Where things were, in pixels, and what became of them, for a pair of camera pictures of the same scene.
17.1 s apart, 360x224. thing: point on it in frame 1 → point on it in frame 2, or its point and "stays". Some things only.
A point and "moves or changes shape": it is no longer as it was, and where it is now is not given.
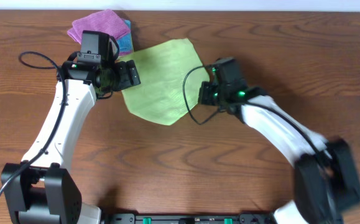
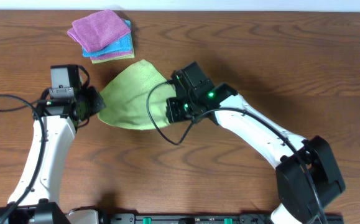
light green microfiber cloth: [161, 70] moves or changes shape
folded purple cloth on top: [106, 21] stays
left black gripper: [125, 81] → [100, 103]
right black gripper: [204, 96] → [173, 112]
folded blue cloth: [125, 43] stays
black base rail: [189, 218] stays
